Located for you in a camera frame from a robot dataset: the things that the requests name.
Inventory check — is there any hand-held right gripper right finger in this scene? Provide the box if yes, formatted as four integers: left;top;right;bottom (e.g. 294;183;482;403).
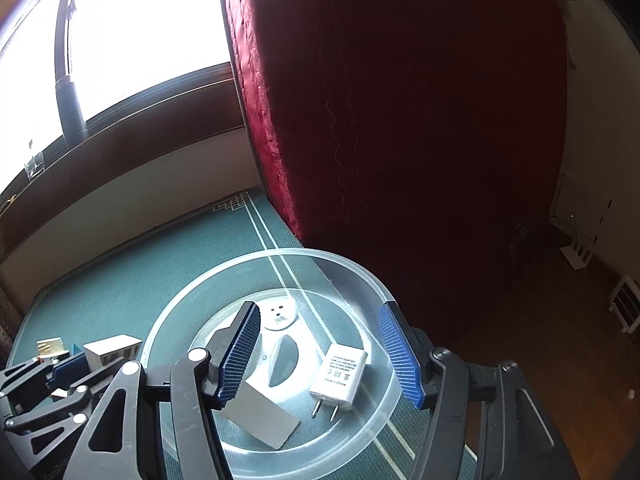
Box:
377;300;581;480

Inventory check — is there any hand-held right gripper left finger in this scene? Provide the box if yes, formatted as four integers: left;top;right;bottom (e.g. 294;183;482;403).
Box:
75;301;263;480

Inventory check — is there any wooden window frame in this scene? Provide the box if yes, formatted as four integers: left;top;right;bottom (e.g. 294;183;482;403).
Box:
0;0;251;261

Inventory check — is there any cream plastic threaded cap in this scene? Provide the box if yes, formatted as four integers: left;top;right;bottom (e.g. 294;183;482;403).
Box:
36;337;68;358

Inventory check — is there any red quilted mattress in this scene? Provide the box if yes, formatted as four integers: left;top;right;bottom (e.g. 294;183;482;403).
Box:
216;0;576;356

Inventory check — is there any clear drinking glass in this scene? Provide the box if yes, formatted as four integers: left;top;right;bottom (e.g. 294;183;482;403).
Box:
22;152;48;178

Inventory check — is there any white slatted rack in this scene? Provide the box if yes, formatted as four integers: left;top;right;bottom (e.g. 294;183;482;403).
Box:
607;275;640;333

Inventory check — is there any clear plastic bowl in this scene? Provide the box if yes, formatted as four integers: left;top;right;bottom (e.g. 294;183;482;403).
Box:
140;247;403;480

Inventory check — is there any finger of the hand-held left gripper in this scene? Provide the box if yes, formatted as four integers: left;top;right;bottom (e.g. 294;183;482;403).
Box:
5;361;126;436
0;354;90;403

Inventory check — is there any grey rectangular block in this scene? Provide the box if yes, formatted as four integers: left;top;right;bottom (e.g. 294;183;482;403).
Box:
220;377;301;450

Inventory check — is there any white small stand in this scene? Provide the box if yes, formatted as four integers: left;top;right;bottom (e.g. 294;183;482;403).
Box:
560;237;596;267

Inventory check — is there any whitish weathered wooden block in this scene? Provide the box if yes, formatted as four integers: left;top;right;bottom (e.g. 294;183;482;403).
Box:
82;334;143;368

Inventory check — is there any white charger plug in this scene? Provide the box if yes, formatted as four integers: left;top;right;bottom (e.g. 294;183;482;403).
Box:
308;344;371;423

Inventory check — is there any white board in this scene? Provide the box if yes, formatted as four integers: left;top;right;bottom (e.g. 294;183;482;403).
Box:
547;172;613;241

